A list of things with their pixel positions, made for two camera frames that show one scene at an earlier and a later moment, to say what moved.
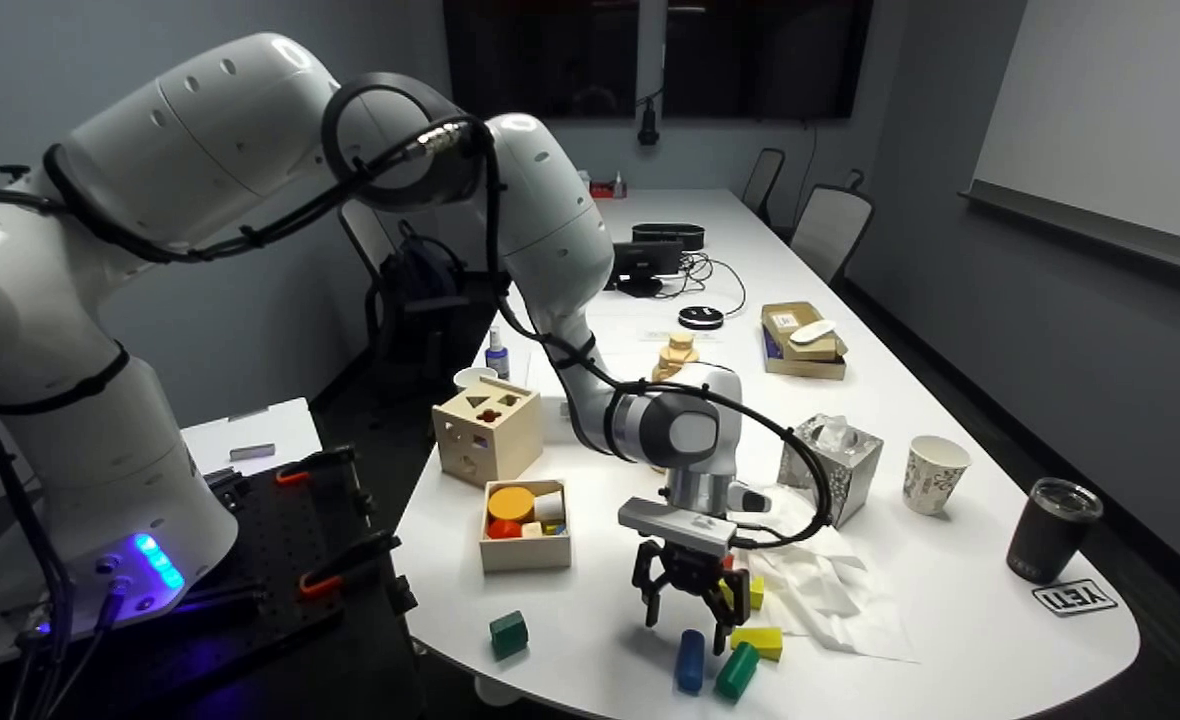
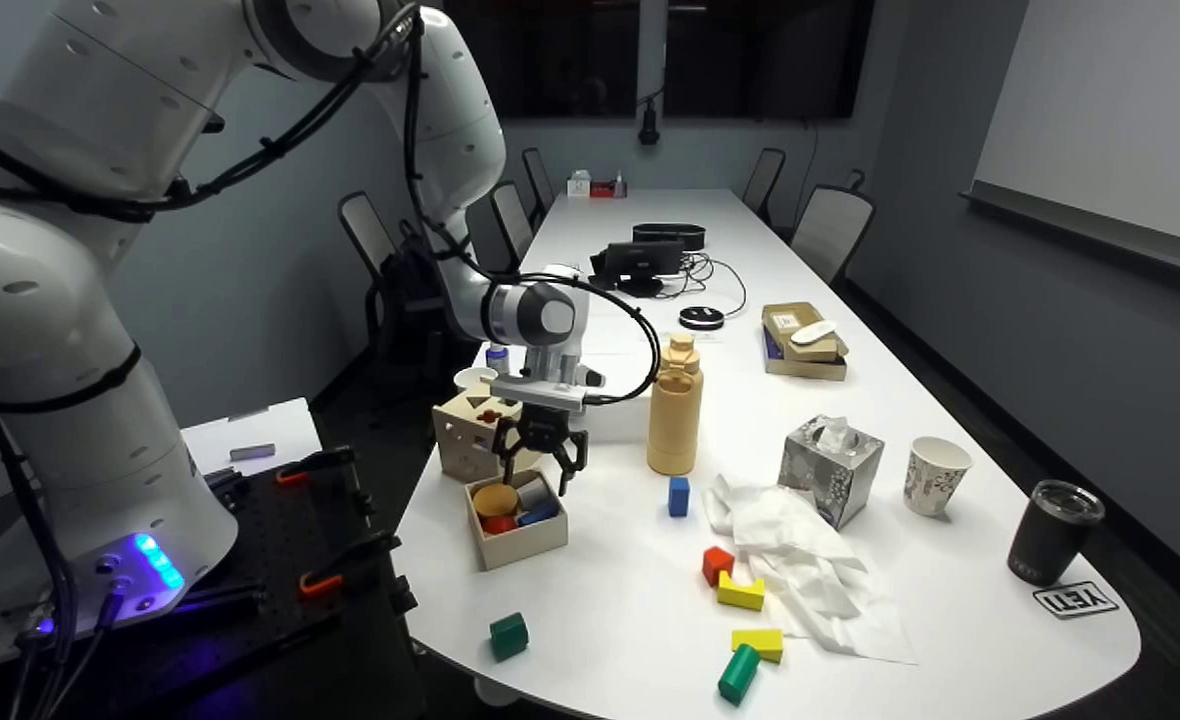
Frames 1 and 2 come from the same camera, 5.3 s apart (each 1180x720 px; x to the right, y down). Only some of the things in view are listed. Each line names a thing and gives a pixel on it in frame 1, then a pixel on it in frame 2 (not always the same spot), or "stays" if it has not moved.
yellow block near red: [758, 594] stays
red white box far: [608, 188] stays
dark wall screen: [658, 59] stays
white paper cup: [932, 473] stays
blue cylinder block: [688, 661] -> [541, 510]
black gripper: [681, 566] -> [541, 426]
